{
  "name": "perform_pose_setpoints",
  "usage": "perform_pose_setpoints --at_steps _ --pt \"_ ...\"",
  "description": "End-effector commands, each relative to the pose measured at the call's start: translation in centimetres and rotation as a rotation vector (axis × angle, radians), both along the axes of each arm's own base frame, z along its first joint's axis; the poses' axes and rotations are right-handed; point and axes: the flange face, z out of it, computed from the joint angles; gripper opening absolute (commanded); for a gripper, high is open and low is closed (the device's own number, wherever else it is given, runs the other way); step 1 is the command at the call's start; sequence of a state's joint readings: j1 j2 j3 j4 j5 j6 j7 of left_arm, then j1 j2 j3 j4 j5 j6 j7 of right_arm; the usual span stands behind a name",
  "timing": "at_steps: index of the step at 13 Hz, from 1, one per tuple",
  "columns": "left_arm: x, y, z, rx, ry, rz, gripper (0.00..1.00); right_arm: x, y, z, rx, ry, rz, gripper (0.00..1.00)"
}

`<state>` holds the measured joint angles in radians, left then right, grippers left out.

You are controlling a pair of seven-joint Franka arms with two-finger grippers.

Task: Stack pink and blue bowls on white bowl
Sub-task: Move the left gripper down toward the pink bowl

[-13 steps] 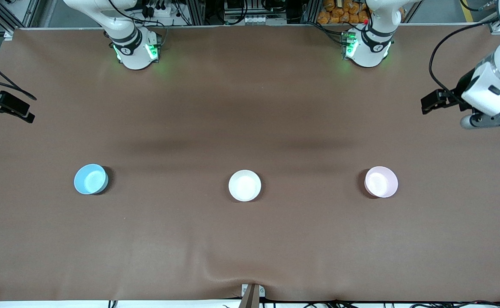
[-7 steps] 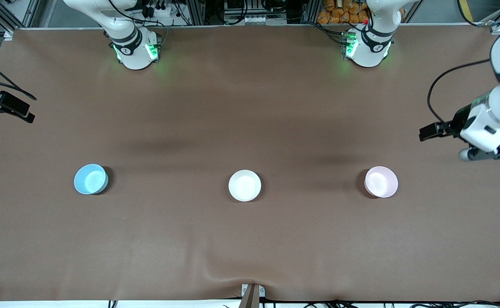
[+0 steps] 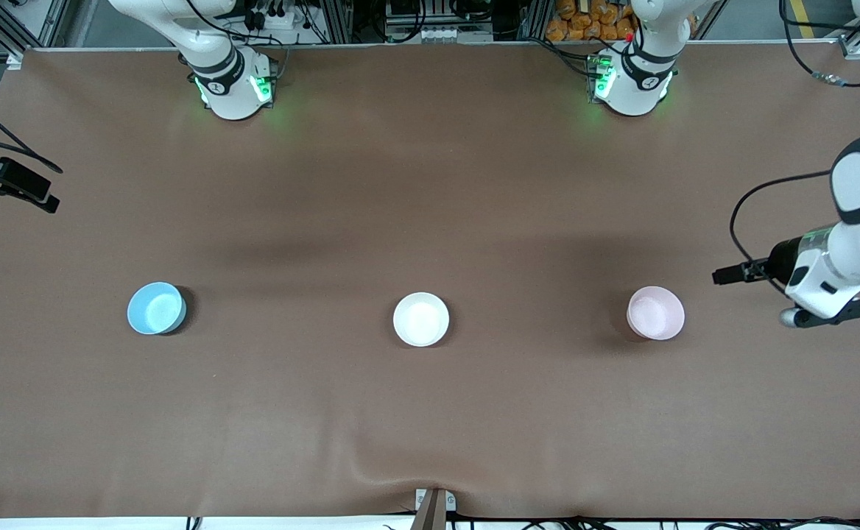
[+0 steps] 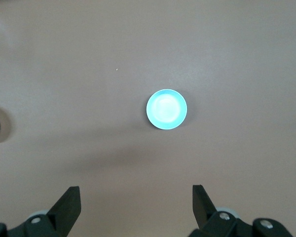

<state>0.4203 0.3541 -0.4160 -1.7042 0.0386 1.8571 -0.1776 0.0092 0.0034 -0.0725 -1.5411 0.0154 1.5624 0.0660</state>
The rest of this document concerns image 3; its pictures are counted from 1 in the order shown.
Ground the white terminal strip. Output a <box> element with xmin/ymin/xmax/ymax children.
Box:
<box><xmin>415</xmin><ymin>27</ymin><xmax>476</xmax><ymax>43</ymax></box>

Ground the pile of orange packets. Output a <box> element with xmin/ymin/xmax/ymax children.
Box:
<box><xmin>546</xmin><ymin>0</ymin><xmax>696</xmax><ymax>43</ymax></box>

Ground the aluminium frame post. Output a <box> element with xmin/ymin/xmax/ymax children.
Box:
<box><xmin>320</xmin><ymin>0</ymin><xmax>359</xmax><ymax>43</ymax></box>

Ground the blue bowl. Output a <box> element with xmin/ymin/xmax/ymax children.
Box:
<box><xmin>127</xmin><ymin>282</ymin><xmax>186</xmax><ymax>336</ymax></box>

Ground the brown camera post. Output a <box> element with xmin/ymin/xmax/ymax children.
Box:
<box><xmin>411</xmin><ymin>490</ymin><xmax>448</xmax><ymax>530</ymax></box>

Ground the black floor cable bundle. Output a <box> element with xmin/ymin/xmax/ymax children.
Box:
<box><xmin>382</xmin><ymin>515</ymin><xmax>860</xmax><ymax>530</ymax></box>

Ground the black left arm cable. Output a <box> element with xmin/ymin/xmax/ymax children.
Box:
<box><xmin>729</xmin><ymin>0</ymin><xmax>860</xmax><ymax>295</ymax></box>

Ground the brown table cloth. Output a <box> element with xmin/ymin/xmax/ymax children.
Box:
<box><xmin>0</xmin><ymin>40</ymin><xmax>860</xmax><ymax>520</ymax></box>

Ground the white bowl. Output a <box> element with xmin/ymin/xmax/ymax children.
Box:
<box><xmin>392</xmin><ymin>292</ymin><xmax>451</xmax><ymax>347</ymax></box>

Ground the pink bowl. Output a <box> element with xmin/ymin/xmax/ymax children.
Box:
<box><xmin>627</xmin><ymin>286</ymin><xmax>685</xmax><ymax>341</ymax></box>

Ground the white power strip with plugs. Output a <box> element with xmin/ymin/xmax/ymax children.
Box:
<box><xmin>247</xmin><ymin>0</ymin><xmax>313</xmax><ymax>32</ymax></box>

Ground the grey metal bracket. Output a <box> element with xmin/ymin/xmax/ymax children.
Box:
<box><xmin>415</xmin><ymin>488</ymin><xmax>457</xmax><ymax>513</ymax></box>

